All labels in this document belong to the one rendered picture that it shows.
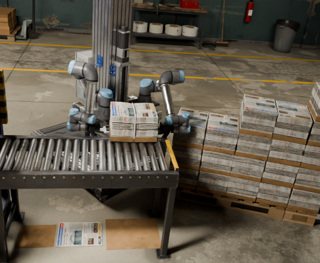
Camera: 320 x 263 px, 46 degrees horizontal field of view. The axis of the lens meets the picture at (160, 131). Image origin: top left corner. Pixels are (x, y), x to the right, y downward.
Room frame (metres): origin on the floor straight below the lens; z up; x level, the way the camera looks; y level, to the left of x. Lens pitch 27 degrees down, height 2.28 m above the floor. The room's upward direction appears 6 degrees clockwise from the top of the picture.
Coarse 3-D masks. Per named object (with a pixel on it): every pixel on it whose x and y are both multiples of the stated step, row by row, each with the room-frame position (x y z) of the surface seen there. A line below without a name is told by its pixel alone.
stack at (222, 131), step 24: (192, 120) 3.14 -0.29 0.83; (216, 120) 3.20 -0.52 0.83; (216, 144) 2.99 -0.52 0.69; (240, 144) 2.96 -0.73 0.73; (264, 144) 2.94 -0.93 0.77; (288, 144) 2.91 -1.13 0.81; (216, 168) 2.99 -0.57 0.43; (240, 168) 2.95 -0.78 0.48; (264, 168) 2.96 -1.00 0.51; (288, 168) 2.90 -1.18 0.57; (192, 192) 3.01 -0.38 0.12; (240, 192) 2.95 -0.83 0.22; (264, 192) 2.91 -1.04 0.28; (288, 192) 2.89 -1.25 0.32; (264, 216) 2.90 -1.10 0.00
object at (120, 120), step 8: (112, 104) 2.82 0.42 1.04; (120, 104) 2.84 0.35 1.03; (128, 104) 2.87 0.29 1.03; (112, 112) 2.67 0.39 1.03; (120, 112) 2.69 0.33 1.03; (128, 112) 2.71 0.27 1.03; (112, 120) 2.60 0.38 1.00; (120, 120) 2.62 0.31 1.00; (128, 120) 2.63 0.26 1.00; (112, 128) 2.61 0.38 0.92; (120, 128) 2.62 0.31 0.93; (128, 128) 2.63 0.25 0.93; (112, 136) 2.61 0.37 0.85; (120, 136) 2.62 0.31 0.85; (128, 136) 2.63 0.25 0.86
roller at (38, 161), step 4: (40, 140) 2.53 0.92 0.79; (44, 140) 2.52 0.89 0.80; (40, 144) 2.46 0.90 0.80; (44, 144) 2.47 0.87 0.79; (40, 148) 2.39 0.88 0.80; (44, 148) 2.42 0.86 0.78; (40, 152) 2.33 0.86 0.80; (36, 156) 2.29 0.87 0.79; (40, 156) 2.29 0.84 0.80; (36, 160) 2.23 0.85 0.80; (40, 160) 2.24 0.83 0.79; (36, 164) 2.17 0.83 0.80; (40, 164) 2.20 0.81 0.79; (36, 168) 2.13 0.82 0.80; (40, 168) 2.17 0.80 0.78
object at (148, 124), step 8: (136, 104) 2.89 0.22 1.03; (144, 104) 2.90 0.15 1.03; (152, 104) 2.92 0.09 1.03; (144, 112) 2.74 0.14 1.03; (152, 112) 2.76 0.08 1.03; (144, 120) 2.65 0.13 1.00; (152, 120) 2.67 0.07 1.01; (144, 128) 2.66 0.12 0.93; (152, 128) 2.67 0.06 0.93; (144, 136) 2.66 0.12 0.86; (152, 136) 2.67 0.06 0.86
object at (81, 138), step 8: (0, 136) 2.50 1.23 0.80; (8, 136) 2.51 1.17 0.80; (16, 136) 2.53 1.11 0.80; (24, 136) 2.54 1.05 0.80; (32, 136) 2.56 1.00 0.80; (40, 136) 2.57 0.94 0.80; (48, 136) 2.59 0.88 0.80; (56, 136) 2.60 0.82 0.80; (64, 136) 2.61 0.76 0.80; (72, 136) 2.63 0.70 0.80; (80, 136) 2.64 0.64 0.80; (88, 136) 2.66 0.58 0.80; (96, 136) 2.67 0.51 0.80; (0, 144) 2.48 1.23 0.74; (56, 144) 2.56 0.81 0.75; (64, 144) 2.58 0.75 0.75; (72, 144) 2.59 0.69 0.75; (80, 144) 2.60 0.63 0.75
